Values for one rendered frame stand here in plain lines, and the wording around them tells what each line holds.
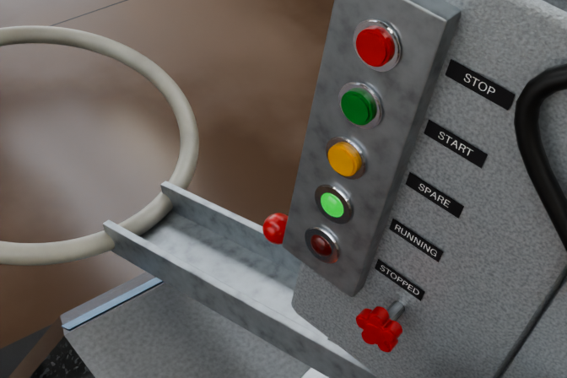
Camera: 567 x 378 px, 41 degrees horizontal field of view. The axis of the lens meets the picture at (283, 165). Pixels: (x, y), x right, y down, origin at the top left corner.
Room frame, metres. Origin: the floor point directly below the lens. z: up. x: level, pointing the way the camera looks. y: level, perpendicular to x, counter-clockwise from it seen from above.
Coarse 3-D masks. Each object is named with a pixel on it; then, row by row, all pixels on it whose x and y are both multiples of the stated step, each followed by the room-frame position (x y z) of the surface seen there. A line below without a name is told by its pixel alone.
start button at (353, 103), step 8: (344, 96) 0.41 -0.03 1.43; (352, 96) 0.40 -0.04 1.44; (360, 96) 0.40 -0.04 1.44; (344, 104) 0.41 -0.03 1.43; (352, 104) 0.40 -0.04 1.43; (360, 104) 0.40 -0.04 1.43; (368, 104) 0.40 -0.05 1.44; (344, 112) 0.40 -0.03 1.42; (352, 112) 0.40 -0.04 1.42; (360, 112) 0.40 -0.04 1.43; (368, 112) 0.40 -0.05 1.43; (352, 120) 0.40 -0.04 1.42; (360, 120) 0.40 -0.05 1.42; (368, 120) 0.40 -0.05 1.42
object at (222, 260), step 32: (160, 224) 0.70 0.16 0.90; (192, 224) 0.71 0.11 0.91; (224, 224) 0.68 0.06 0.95; (256, 224) 0.67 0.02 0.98; (128, 256) 0.63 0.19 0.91; (160, 256) 0.60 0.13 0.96; (192, 256) 0.64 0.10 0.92; (224, 256) 0.64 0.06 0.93; (256, 256) 0.64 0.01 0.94; (288, 256) 0.62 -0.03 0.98; (192, 288) 0.57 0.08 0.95; (224, 288) 0.54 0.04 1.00; (256, 288) 0.58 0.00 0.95; (288, 288) 0.59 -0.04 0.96; (256, 320) 0.51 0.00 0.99; (288, 320) 0.50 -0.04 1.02; (288, 352) 0.48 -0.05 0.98; (320, 352) 0.46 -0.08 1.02
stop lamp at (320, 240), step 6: (312, 240) 0.41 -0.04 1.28; (318, 240) 0.40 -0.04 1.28; (324, 240) 0.40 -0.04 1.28; (312, 246) 0.41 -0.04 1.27; (318, 246) 0.40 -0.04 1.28; (324, 246) 0.40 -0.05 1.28; (330, 246) 0.40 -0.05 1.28; (318, 252) 0.40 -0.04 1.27; (324, 252) 0.40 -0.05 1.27; (330, 252) 0.40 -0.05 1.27
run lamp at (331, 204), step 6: (324, 198) 0.41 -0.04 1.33; (330, 198) 0.40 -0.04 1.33; (336, 198) 0.40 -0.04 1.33; (324, 204) 0.40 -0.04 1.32; (330, 204) 0.40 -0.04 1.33; (336, 204) 0.40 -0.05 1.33; (342, 204) 0.40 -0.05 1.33; (330, 210) 0.40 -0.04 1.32; (336, 210) 0.40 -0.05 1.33; (342, 210) 0.40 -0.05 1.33; (336, 216) 0.40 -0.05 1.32
